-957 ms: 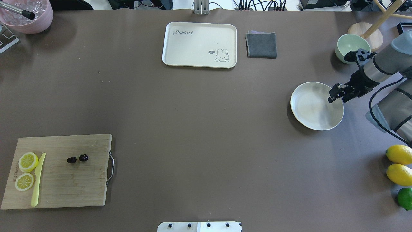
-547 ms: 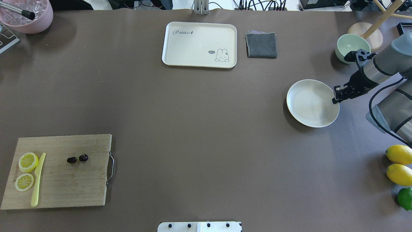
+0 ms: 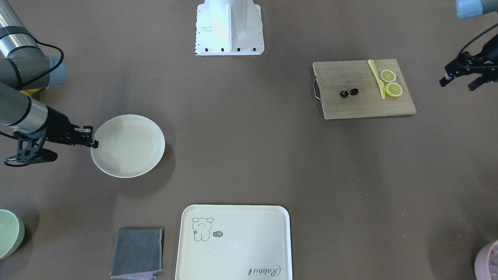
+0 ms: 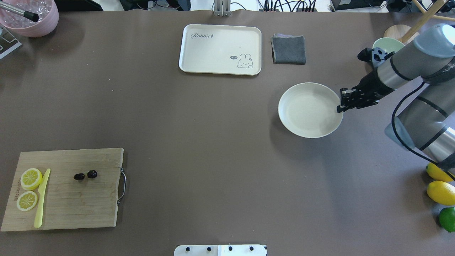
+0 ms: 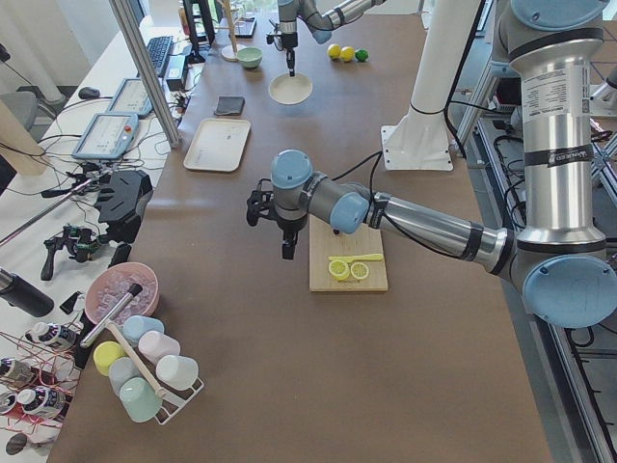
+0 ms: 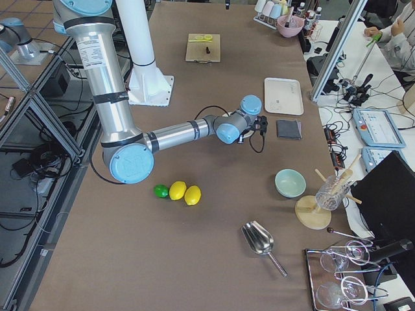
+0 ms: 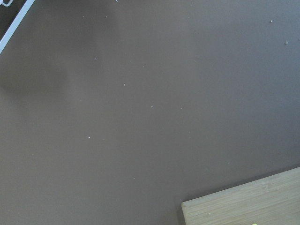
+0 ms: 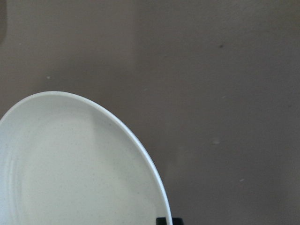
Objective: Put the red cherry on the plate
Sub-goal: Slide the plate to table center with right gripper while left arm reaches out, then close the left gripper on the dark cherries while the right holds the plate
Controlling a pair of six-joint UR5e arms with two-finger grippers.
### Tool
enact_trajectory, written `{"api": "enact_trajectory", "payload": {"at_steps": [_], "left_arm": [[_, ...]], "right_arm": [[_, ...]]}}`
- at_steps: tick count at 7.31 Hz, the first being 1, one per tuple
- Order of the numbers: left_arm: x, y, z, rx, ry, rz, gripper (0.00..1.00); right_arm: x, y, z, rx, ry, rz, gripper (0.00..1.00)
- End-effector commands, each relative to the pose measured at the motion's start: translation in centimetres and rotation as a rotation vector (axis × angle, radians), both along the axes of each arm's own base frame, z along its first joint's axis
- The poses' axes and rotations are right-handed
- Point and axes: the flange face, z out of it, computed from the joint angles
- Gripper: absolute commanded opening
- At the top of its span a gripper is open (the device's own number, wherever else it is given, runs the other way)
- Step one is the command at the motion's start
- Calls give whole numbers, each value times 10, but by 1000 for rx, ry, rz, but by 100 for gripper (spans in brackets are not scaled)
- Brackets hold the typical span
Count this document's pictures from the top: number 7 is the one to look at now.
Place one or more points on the cream rabbit tray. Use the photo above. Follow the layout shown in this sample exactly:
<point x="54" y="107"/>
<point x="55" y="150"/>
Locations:
<point x="12" y="13"/>

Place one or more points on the bamboo cutting board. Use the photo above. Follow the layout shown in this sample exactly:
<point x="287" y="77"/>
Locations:
<point x="274" y="200"/>

